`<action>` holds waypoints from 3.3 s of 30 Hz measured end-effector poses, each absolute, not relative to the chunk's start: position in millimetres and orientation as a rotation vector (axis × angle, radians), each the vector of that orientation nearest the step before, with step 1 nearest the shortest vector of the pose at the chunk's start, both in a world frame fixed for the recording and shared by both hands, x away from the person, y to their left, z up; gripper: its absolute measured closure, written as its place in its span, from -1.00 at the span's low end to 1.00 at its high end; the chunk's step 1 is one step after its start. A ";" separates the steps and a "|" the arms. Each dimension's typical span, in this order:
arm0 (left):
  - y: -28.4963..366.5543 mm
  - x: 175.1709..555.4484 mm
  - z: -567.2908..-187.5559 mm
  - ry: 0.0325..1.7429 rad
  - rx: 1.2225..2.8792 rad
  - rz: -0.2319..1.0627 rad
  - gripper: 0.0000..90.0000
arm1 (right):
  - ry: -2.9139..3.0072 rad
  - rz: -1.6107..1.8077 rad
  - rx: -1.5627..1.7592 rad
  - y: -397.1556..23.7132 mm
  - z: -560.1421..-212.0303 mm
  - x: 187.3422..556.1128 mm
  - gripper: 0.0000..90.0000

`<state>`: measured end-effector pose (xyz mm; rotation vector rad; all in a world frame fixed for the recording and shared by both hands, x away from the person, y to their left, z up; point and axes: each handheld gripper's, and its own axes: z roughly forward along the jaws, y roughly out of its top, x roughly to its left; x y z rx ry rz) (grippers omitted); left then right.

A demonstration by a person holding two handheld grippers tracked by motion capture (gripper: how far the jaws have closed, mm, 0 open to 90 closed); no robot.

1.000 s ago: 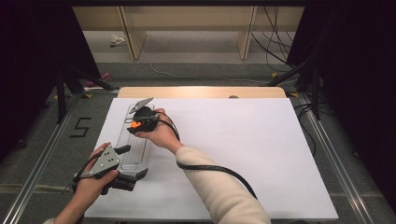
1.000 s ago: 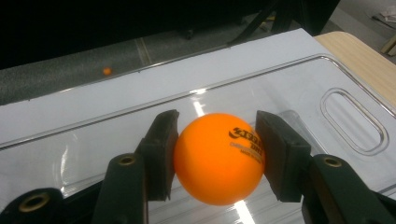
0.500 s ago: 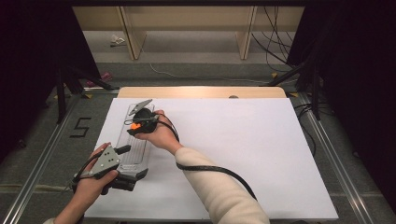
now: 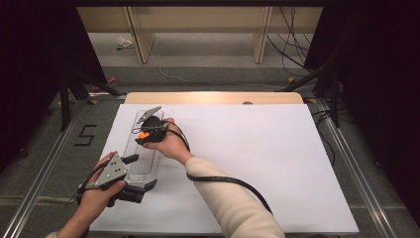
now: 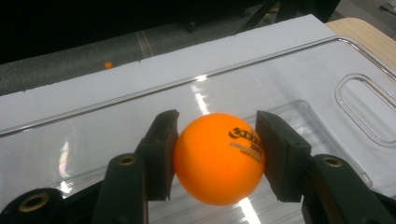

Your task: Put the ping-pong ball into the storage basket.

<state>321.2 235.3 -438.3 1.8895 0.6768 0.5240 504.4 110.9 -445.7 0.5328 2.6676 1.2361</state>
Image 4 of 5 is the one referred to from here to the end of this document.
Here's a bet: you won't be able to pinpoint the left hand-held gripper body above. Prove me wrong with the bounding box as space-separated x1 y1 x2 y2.
94 154 148 208

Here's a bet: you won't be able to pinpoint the clear plastic tray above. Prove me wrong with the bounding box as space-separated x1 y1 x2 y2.
122 109 166 188

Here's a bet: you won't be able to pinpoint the aluminium floor rail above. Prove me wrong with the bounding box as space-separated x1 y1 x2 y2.
1 98 91 238
316 98 394 238

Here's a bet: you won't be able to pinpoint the bundle of black hanging cables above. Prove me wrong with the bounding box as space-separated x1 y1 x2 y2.
265 6 315 77

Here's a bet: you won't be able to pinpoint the pink object on floor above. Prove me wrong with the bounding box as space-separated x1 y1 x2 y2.
90 75 121 93

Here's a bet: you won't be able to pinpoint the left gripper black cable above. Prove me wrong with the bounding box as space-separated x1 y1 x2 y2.
73 160 111 206

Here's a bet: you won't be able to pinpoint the dark curtain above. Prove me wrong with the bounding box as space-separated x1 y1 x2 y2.
0 0 107 175
303 0 420 217

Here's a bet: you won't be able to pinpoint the white table cover sheet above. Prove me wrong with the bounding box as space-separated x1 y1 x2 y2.
89 103 361 234

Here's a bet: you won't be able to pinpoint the black metal stand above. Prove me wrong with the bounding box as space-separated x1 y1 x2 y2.
282 64 342 129
58 69 127 133

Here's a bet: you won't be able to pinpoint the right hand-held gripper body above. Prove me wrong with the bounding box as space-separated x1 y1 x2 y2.
134 105 169 144

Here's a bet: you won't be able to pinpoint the beige wooden shelf unit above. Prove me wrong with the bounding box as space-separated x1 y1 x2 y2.
76 6 324 65

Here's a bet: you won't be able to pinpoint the person's right hand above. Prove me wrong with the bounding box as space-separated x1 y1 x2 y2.
143 117 194 167

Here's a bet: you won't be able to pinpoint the black floor cables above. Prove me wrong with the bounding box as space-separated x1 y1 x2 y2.
311 108 357 167

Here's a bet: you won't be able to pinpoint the person's left hand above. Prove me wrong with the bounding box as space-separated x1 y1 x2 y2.
77 151 127 216

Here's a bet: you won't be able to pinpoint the crumpled white paper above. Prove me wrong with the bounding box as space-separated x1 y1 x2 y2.
116 35 135 52

